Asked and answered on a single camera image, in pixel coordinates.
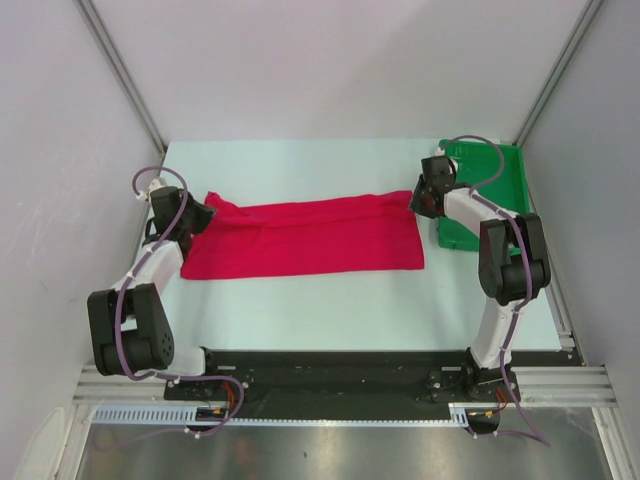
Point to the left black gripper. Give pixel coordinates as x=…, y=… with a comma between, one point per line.
x=205, y=215

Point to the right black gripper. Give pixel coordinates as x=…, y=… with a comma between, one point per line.
x=417, y=205

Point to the red t-shirt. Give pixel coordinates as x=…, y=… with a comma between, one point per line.
x=371, y=232

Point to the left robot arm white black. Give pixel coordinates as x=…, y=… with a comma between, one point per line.
x=130, y=330

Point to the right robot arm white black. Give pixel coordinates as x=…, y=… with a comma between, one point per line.
x=513, y=264

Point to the green plastic tray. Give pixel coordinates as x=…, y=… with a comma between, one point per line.
x=476, y=162

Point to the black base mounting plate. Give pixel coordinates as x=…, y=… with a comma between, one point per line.
x=436, y=376

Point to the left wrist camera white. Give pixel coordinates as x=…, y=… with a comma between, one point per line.
x=155, y=184

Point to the left aluminium corner post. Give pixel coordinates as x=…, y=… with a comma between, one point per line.
x=116, y=63

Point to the aluminium corner post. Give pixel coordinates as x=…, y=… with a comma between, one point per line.
x=116, y=63
x=568, y=52

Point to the slotted cable duct grey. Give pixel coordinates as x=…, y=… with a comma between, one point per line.
x=201, y=416

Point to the right aluminium corner post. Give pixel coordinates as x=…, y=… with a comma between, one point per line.
x=568, y=52

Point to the aluminium frame rail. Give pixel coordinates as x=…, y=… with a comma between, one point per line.
x=564, y=387

